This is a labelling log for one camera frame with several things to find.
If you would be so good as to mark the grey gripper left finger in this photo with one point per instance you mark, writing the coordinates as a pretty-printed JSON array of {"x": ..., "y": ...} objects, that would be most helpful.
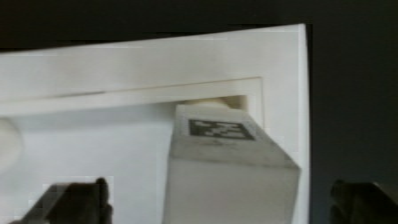
[{"x": 73, "y": 204}]

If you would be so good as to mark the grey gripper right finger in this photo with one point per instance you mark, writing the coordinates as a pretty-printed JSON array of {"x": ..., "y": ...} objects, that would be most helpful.
[{"x": 365, "y": 203}]

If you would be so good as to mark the white table leg with tag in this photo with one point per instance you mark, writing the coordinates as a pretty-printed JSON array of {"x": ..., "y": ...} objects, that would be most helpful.
[{"x": 231, "y": 173}]

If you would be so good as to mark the white square tabletop part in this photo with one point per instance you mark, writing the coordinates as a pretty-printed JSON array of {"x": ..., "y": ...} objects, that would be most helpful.
[{"x": 87, "y": 111}]

